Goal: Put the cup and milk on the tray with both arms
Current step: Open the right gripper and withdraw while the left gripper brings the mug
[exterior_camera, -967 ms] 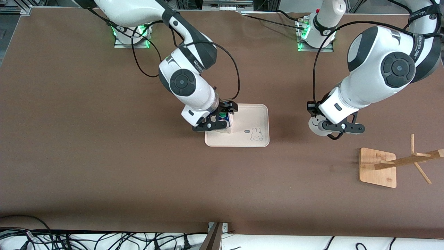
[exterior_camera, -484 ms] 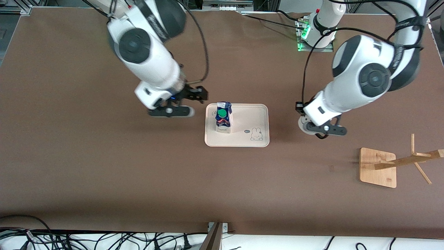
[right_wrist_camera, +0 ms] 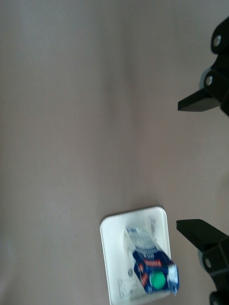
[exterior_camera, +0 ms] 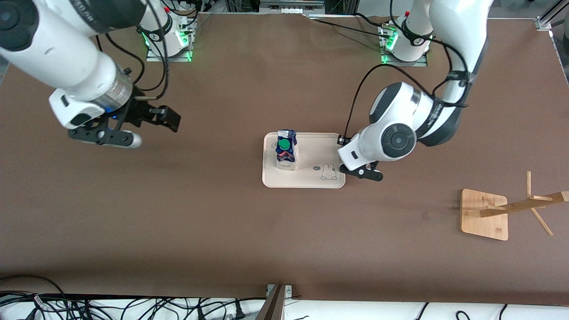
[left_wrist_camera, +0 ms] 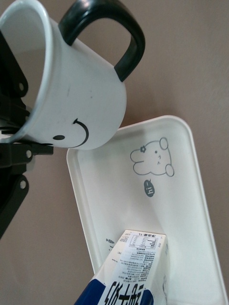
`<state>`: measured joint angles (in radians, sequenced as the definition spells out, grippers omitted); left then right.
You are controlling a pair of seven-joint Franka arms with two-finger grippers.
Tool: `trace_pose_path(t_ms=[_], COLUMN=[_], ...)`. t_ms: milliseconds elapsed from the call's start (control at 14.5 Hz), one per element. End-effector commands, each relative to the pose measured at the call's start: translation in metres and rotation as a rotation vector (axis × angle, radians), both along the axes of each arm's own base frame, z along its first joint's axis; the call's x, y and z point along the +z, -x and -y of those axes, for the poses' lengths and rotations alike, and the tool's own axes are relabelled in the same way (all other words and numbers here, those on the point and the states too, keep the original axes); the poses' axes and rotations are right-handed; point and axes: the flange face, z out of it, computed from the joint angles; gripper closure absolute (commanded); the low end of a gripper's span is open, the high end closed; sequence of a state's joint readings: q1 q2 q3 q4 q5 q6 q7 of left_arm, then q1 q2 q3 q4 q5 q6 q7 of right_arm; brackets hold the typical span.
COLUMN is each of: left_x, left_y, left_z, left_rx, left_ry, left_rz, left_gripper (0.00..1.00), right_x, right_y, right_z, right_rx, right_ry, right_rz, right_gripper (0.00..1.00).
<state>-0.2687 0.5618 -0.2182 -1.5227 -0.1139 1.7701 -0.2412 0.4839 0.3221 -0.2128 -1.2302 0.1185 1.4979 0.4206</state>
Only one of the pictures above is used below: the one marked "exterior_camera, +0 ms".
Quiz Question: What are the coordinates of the blue white milk carton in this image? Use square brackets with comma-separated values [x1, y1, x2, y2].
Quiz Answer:
[275, 129, 300, 172]

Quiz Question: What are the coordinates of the white rabbit print tray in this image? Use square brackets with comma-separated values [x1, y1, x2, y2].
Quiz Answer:
[262, 132, 346, 189]

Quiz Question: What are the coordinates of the grey metal box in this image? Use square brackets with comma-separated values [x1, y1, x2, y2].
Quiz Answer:
[259, 0, 326, 15]

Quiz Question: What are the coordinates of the dark metal beam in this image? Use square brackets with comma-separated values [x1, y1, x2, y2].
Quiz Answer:
[256, 284, 288, 320]

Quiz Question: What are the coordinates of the wooden mug rack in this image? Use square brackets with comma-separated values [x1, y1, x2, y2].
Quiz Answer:
[460, 171, 569, 242]

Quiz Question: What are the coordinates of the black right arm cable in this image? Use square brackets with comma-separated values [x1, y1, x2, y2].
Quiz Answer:
[93, 0, 172, 101]

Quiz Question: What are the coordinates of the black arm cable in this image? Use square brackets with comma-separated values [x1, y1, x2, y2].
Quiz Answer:
[338, 0, 472, 146]
[93, 0, 172, 101]

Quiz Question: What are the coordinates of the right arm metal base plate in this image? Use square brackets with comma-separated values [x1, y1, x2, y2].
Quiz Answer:
[147, 18, 195, 63]

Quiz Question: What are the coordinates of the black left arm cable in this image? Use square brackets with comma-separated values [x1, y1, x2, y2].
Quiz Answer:
[338, 0, 472, 146]

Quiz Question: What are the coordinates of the black cable bundle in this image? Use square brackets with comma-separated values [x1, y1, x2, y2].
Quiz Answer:
[0, 291, 267, 320]

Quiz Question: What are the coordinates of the black looped cable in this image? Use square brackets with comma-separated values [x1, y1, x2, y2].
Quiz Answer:
[0, 274, 68, 312]

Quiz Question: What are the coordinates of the black cable on table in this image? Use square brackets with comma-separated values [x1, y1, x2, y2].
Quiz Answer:
[307, 12, 393, 39]

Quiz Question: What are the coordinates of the small metal bracket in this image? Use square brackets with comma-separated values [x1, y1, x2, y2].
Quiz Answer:
[266, 284, 294, 298]

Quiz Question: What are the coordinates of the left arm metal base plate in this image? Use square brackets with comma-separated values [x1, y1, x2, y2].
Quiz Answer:
[379, 24, 429, 68]

